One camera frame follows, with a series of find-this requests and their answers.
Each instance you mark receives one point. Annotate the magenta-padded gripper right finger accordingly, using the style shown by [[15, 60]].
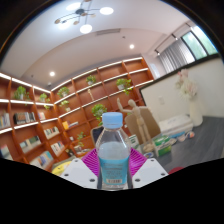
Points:
[[148, 172]]

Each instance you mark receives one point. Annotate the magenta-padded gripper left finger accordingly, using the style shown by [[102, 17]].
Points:
[[78, 173]]

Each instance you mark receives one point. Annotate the clear blue-capped water bottle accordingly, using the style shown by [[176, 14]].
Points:
[[113, 156]]

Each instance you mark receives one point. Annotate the green tissue pack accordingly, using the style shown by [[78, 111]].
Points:
[[163, 145]]

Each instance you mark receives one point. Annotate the green and white carton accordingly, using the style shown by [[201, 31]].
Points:
[[134, 141]]

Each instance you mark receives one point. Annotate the black chair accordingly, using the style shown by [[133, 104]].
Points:
[[96, 133]]

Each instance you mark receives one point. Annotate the wooden artist mannequin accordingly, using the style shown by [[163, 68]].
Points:
[[140, 120]]

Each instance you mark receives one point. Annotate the stack of white packs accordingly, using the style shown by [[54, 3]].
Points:
[[175, 125]]

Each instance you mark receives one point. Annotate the white vase with flowers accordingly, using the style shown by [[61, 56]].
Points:
[[195, 113]]

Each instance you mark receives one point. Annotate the round recessed ceiling light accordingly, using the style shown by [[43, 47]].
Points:
[[52, 73], [131, 46]]

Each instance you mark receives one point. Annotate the grey curtain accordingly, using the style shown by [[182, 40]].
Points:
[[175, 55]]

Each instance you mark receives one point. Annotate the black ceiling track light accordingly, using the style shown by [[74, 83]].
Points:
[[166, 41]]

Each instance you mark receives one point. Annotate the window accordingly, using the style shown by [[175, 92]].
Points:
[[200, 41]]

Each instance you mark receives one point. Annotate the ceiling air vent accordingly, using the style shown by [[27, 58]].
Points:
[[107, 32]]

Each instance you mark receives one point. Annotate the branching ceiling lamp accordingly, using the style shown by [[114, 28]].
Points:
[[81, 15]]

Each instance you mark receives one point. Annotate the wooden wall shelf unit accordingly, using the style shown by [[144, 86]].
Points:
[[33, 126]]

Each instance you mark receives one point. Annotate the white wall switch plate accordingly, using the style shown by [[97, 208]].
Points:
[[161, 100]]

